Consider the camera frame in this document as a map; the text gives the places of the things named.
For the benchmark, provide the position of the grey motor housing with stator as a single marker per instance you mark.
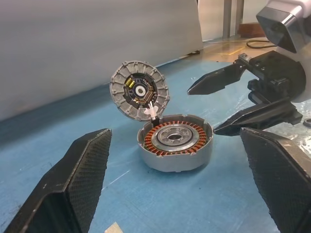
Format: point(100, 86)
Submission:
point(175, 162)

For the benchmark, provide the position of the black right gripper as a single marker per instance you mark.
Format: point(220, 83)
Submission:
point(277, 70)

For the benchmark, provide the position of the round grey motor rotor disc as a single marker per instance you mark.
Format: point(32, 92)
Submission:
point(119, 85)

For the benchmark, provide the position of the yellow floor tape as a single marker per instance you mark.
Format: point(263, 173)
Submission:
point(233, 51)

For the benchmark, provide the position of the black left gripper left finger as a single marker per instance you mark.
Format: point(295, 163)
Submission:
point(63, 189)

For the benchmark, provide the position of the brown box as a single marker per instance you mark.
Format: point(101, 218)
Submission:
point(250, 30)

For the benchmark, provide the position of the grey metal post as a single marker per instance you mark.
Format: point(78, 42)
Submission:
point(227, 17)
point(239, 11)

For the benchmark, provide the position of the white partition panel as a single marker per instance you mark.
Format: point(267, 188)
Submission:
point(73, 48)

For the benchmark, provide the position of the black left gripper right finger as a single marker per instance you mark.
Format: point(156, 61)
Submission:
point(284, 174)

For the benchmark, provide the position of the blue plastic table cover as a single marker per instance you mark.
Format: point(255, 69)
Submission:
point(170, 194)

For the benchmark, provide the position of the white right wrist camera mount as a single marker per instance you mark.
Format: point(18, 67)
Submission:
point(279, 26)

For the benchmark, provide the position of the light wooden block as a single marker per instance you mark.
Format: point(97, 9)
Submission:
point(113, 228)

